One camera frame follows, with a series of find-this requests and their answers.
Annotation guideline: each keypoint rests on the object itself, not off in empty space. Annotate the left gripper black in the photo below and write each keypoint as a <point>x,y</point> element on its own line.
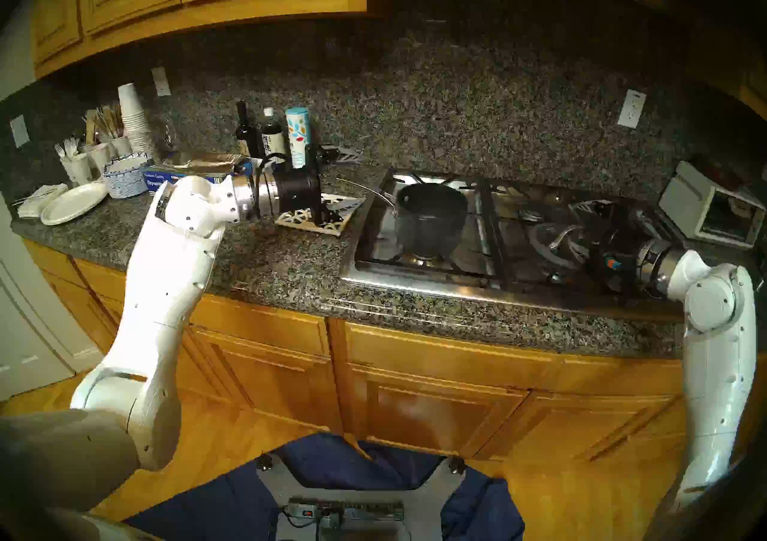
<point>296,189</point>

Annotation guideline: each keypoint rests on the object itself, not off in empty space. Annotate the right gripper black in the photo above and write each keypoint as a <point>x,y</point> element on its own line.
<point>620,258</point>

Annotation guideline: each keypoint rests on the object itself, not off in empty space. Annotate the dark grey saucepan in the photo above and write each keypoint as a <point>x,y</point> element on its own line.
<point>428,216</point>

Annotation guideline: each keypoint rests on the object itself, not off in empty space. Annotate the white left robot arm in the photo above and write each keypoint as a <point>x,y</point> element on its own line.
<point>168,270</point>

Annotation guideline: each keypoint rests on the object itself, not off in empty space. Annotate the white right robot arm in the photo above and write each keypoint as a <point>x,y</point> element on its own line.
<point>713,336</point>

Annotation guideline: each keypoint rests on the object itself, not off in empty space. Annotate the white lattice trivet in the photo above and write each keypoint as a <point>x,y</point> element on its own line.
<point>299,223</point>

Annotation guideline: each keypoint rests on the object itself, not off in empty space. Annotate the light blue leaf-print canister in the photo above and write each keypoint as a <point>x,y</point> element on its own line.
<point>298,135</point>

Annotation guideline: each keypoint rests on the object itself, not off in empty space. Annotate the dark sauce bottle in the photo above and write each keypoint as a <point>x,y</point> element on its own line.
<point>274,138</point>

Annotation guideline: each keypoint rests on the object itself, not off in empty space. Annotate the stainless steel gas cooktop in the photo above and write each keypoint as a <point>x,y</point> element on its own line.
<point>509,270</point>

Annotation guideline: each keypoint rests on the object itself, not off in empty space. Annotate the dark wine bottle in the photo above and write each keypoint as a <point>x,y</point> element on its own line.
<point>242,126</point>

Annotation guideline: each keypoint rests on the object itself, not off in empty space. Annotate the white toaster oven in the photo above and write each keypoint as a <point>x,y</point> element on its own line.
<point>713,204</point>

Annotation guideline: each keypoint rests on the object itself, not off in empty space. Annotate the crumpled aluminium foil sheet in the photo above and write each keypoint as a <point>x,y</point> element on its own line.
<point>204,159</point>

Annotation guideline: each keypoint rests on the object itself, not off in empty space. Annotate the clear plastic bag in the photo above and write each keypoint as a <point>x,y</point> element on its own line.
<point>165,135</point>

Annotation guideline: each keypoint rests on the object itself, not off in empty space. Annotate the blue aluminium foil box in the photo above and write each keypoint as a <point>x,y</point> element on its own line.
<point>157,180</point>

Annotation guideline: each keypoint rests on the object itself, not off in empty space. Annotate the stack of white paper cups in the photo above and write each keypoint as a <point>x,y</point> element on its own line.
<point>136,120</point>

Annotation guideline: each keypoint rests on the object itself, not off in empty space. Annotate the stack of blue patterned bowls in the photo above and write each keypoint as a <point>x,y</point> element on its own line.
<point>126,177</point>

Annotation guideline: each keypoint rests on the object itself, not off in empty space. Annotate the white paper cup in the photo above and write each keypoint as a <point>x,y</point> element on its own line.
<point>103,138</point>
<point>97,156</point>
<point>121,145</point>
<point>78,169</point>

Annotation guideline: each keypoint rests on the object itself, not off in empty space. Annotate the wooden lower cabinets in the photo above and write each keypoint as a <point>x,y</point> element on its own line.
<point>371,408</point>

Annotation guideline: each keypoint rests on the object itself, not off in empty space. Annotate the bundle of wooden sticks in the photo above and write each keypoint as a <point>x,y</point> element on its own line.
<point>111,120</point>

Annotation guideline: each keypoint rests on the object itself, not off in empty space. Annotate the white paper plate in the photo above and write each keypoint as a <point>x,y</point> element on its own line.
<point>72,203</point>

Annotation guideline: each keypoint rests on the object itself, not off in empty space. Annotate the white plastic fork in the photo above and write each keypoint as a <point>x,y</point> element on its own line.
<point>72,147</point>
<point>61,151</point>

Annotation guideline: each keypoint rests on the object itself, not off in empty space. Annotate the stack of white napkins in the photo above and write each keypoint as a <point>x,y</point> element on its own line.
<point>36,201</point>

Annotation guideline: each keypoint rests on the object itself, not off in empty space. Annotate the dark blue blanket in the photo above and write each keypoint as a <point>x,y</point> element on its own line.
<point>210,504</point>

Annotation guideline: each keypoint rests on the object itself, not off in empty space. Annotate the black wrist camera orange connector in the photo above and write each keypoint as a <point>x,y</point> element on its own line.
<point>611,263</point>

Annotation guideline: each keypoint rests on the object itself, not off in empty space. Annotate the white wall power outlet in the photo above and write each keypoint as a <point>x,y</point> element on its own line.
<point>161,81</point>
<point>632,108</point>

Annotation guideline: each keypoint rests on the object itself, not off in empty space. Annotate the black base plate knob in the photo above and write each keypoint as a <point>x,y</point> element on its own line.
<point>263,462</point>
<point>456,465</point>

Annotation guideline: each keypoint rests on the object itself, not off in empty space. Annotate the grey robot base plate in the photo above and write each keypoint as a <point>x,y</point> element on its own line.
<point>359,486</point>

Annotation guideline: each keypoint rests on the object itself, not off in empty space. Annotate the white wall switch plate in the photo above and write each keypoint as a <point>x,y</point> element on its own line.
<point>20,131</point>

